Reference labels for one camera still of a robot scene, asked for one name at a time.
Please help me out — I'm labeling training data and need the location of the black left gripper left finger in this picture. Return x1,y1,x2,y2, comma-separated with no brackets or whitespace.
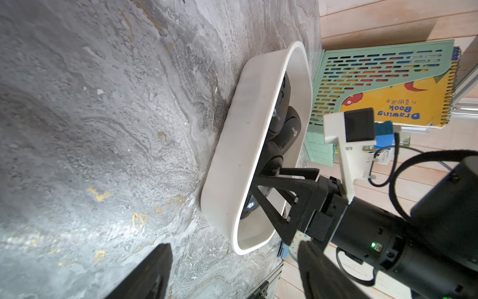
106,244,173,299

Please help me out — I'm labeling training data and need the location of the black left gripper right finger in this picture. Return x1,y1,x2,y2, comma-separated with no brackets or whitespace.
298,241,367,299

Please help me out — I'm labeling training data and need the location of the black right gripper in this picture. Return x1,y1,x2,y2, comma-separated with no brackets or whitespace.
251,168,411,269

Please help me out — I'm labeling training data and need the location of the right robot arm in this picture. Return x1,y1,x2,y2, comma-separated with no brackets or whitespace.
250,150,478,299

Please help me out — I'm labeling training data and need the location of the white storage box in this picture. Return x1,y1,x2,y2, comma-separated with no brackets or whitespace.
200,41,313,255

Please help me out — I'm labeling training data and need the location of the green plastic file organizer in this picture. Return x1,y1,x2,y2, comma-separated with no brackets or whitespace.
304,40,461,166

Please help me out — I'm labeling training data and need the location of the beige book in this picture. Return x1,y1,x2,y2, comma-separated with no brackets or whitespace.
341,46,461,128

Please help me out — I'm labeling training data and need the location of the aluminium front rail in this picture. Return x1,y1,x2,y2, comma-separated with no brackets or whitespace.
246,262,284,299

